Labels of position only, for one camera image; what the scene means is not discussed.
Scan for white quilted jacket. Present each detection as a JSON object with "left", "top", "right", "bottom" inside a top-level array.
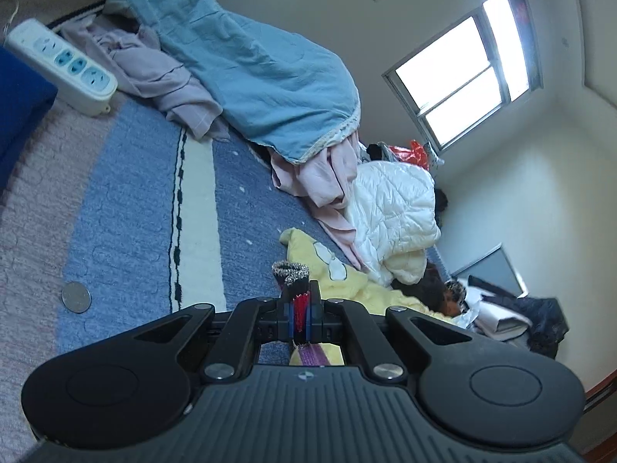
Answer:
[{"left": 344, "top": 159, "right": 442, "bottom": 285}]

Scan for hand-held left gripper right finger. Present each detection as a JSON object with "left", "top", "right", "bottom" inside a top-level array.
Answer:
[{"left": 305, "top": 281, "right": 477, "bottom": 385}]

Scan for white crumpled sheets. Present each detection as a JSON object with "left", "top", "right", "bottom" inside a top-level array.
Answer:
[{"left": 458, "top": 284, "right": 531, "bottom": 336}]

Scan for pink garment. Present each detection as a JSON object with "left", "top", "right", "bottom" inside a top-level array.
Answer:
[{"left": 270, "top": 132, "right": 367, "bottom": 271}]

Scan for window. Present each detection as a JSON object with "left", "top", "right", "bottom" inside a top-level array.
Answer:
[{"left": 382, "top": 0, "right": 545, "bottom": 152}]

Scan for lilac garment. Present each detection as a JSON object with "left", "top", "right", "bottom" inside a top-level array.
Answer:
[{"left": 60, "top": 14, "right": 232, "bottom": 143}]

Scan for blue striped bed blanket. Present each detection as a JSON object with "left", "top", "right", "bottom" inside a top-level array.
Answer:
[{"left": 0, "top": 0, "right": 367, "bottom": 444}]

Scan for silver coin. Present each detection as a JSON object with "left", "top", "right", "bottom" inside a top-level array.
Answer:
[{"left": 61, "top": 282, "right": 91, "bottom": 313}]

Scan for dark jacket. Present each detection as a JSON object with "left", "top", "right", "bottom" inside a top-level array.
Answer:
[{"left": 470, "top": 275, "right": 570, "bottom": 360}]

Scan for dark blue cushion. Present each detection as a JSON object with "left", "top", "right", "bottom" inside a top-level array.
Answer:
[{"left": 0, "top": 46, "right": 59, "bottom": 189}]

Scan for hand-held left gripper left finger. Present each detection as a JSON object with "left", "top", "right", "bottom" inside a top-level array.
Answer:
[{"left": 130, "top": 298, "right": 295, "bottom": 383}]

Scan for light blue garment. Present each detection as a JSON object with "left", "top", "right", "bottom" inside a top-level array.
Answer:
[{"left": 103, "top": 0, "right": 362, "bottom": 165}]

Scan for red plastic bag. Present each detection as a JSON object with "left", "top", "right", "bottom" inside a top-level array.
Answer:
[{"left": 388, "top": 140, "right": 430, "bottom": 169}]

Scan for purple sweater with red cuff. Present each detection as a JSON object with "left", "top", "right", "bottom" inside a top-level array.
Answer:
[{"left": 272, "top": 260, "right": 344, "bottom": 367}]

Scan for wooden furniture edge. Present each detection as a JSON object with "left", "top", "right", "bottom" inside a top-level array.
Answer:
[{"left": 583, "top": 376, "right": 617, "bottom": 463}]

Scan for dark furry cloth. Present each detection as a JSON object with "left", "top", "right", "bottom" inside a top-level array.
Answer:
[{"left": 393, "top": 260, "right": 468, "bottom": 316}]

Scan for grey flat panel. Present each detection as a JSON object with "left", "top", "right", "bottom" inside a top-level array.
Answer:
[{"left": 450, "top": 243, "right": 528, "bottom": 300}]

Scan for yellow floral quilt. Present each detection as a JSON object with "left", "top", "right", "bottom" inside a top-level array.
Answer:
[{"left": 280, "top": 226, "right": 449, "bottom": 367}]

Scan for white power strip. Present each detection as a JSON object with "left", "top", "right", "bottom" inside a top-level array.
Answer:
[{"left": 4, "top": 18, "right": 119, "bottom": 117}]

